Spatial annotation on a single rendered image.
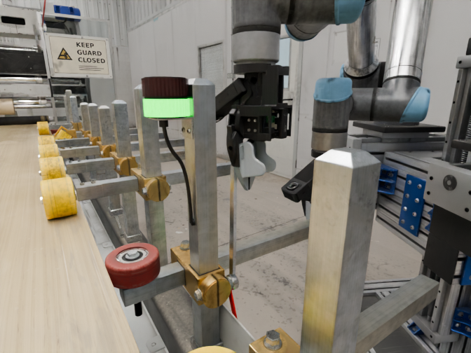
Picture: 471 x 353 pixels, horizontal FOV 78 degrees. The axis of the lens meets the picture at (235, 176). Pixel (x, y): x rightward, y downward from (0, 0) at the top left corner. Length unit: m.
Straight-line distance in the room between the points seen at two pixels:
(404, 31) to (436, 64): 2.32
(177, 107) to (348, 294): 0.28
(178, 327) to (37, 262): 0.29
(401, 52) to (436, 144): 0.58
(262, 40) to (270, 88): 0.07
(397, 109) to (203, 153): 0.46
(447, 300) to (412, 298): 0.70
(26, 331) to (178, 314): 0.34
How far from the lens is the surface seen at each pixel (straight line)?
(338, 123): 0.65
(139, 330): 0.80
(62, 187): 0.67
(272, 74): 0.47
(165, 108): 0.38
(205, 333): 0.57
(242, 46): 0.48
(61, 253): 0.56
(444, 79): 3.09
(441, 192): 0.79
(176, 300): 0.73
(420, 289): 0.57
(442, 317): 1.28
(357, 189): 0.23
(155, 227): 0.71
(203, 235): 0.46
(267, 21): 0.48
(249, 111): 0.47
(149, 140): 0.65
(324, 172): 0.23
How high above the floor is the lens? 1.15
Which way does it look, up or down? 16 degrees down
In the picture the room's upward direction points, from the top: straight up
